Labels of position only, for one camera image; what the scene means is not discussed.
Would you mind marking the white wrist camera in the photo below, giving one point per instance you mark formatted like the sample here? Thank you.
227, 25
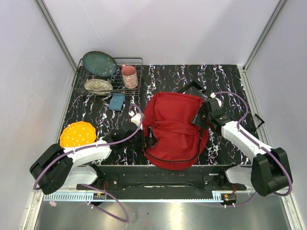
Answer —
213, 95
137, 119

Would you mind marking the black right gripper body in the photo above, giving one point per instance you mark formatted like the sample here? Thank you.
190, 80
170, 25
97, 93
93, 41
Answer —
201, 119

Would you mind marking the red student backpack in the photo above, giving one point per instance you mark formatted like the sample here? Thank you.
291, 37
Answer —
180, 143

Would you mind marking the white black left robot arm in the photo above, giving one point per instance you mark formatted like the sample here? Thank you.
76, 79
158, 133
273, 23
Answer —
58, 167

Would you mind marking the speckled beige small plate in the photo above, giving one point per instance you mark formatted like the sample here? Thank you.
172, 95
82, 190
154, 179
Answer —
98, 86

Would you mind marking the pink cartoon mug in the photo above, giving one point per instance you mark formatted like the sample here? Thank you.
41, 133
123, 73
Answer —
129, 76

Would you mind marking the dark wire dish rack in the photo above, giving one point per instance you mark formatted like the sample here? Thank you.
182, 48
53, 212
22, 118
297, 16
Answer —
82, 75

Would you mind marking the aluminium frame rail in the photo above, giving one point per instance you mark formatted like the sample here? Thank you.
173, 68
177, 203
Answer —
262, 186

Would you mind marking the orange plastic plate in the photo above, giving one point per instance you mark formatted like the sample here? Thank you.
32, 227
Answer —
77, 134

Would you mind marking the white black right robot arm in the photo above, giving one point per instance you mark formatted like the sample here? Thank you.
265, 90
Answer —
270, 170

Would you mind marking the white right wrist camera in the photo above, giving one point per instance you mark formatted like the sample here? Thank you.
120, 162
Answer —
213, 95

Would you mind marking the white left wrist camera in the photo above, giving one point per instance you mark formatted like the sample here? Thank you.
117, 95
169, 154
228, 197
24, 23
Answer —
137, 119

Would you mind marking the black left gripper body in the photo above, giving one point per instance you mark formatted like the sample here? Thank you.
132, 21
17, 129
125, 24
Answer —
137, 139

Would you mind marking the teal ceramic plate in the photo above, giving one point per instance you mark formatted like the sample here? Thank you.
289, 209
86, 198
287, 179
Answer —
99, 63

